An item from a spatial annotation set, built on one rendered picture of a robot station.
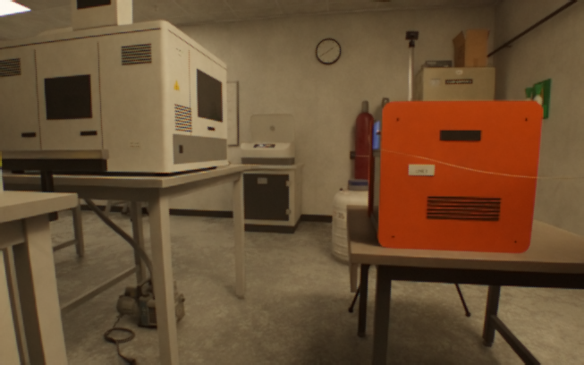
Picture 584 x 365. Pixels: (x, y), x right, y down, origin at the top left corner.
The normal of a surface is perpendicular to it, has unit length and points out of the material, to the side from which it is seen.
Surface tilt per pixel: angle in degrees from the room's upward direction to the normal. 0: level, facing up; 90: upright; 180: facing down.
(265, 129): 105
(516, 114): 90
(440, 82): 90
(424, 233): 90
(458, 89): 90
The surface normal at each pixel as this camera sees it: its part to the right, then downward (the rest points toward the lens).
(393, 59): -0.17, 0.11
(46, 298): 0.99, 0.02
